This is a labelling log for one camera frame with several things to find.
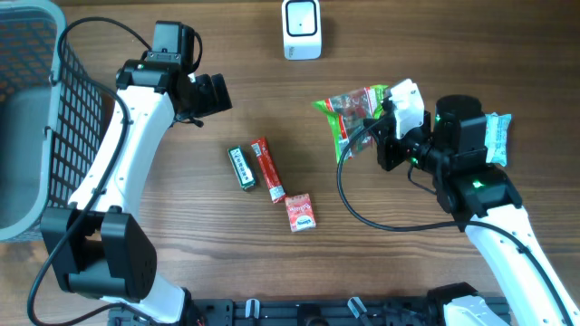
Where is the green snack bag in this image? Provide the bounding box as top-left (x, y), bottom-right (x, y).
top-left (312, 85), bottom-right (388, 162)

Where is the red long stick packet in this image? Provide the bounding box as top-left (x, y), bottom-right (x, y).
top-left (251, 138), bottom-right (286, 204)

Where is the dark green gum pack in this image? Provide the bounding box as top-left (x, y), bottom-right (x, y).
top-left (227, 146), bottom-right (256, 191)

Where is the teal white snack packet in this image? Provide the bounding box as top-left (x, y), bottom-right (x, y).
top-left (485, 112), bottom-right (512, 167)

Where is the red small box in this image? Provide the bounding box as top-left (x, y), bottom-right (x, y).
top-left (285, 194), bottom-right (316, 232)

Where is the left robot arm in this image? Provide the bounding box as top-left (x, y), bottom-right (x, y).
top-left (40, 21), bottom-right (232, 325)

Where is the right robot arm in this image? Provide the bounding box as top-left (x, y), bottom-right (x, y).
top-left (363, 95), bottom-right (579, 325)

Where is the white barcode scanner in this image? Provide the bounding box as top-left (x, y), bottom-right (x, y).
top-left (281, 0), bottom-right (322, 61)

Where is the grey plastic shopping basket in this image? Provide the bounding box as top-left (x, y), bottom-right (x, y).
top-left (1, 1), bottom-right (106, 243)

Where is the right black cable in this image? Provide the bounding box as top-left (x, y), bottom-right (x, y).
top-left (335, 126), bottom-right (576, 326)

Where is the black cable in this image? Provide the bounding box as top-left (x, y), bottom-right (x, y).
top-left (25, 15), bottom-right (152, 326)
top-left (335, 126), bottom-right (576, 326)

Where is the left black cable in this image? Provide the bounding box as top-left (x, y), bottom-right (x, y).
top-left (25, 15), bottom-right (152, 326)

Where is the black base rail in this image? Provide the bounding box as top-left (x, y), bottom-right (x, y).
top-left (107, 296), bottom-right (512, 326)

